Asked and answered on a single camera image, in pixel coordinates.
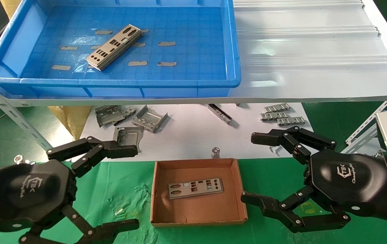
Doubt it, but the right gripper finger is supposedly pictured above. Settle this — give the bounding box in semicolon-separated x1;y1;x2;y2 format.
251;126;337;165
241;186;351;233

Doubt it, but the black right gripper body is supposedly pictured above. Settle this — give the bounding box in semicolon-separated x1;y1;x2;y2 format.
303;149;387;225

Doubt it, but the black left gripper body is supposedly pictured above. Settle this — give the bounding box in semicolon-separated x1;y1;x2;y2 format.
0;159;77;235

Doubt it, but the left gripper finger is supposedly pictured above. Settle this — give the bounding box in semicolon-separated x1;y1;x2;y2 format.
19;204;140;244
47;136;138;178

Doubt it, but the open brown cardboard box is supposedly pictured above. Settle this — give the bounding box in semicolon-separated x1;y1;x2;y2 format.
150;158;248;227

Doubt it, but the blue plastic tray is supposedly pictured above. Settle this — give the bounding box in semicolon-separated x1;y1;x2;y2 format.
0;0;242;99

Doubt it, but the grey stamped metal plate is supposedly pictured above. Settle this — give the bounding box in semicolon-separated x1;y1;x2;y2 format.
113;126;145;153

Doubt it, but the grey ribbed metal strip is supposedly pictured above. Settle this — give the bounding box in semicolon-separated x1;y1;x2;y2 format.
264;103;291;113
260;112;289;121
277;116;307;126

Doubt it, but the green table cloth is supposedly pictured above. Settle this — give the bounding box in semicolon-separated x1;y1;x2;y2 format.
0;158;387;244

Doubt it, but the yellow woven sack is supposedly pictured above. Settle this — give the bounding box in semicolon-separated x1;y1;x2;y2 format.
48;106;93;141

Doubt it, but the long dark metal bar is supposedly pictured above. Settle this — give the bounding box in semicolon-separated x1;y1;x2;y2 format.
208;103;233;124

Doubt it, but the white lower shelf board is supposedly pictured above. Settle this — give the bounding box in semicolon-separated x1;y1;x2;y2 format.
71;103;314;162

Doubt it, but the clear plastic film scrap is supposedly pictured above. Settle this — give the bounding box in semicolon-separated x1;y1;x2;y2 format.
73;54;94;73

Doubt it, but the white metal shelf board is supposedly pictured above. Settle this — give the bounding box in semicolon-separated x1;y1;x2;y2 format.
2;0;387;107

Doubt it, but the grey stamped metal bracket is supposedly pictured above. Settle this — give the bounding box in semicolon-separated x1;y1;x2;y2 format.
95;105;126;128

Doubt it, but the grey U-shaped metal bracket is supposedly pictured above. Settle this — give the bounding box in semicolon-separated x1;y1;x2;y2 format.
132;105;168;133

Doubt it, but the white perforated shelf post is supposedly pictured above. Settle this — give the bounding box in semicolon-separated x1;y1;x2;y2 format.
0;69;54;152
342;100;387;155

